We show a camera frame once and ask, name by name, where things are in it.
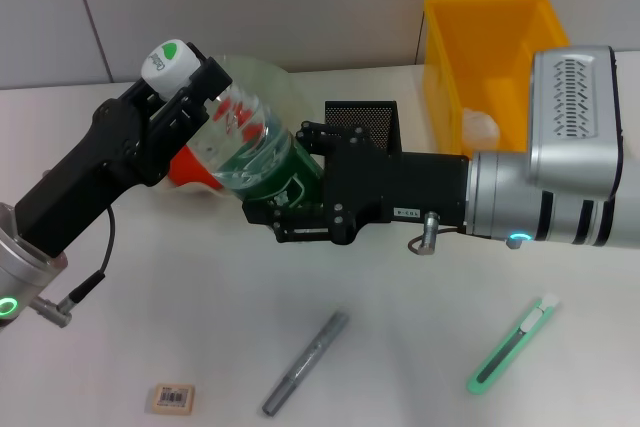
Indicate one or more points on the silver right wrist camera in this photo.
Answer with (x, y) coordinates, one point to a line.
(575, 97)

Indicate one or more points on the grey marker pen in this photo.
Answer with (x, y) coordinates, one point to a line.
(310, 359)

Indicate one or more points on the clear green-label water bottle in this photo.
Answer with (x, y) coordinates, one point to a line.
(240, 147)

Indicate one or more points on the yellow plastic storage bin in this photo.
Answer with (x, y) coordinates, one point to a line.
(475, 47)

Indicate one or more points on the white paper ball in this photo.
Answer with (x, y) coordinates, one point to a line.
(477, 124)

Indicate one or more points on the mint green utility knife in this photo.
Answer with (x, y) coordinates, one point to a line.
(505, 352)

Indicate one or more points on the beige eraser with barcode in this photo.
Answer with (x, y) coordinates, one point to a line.
(172, 399)

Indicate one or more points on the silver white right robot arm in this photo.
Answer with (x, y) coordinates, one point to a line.
(500, 197)

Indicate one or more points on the black mesh pen holder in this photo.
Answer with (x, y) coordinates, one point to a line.
(360, 119)

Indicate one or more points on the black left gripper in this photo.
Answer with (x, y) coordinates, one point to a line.
(100, 167)

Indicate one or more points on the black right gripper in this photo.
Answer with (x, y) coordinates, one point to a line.
(400, 187)

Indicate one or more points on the wavy clear glass fruit plate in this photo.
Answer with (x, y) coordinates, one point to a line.
(290, 97)

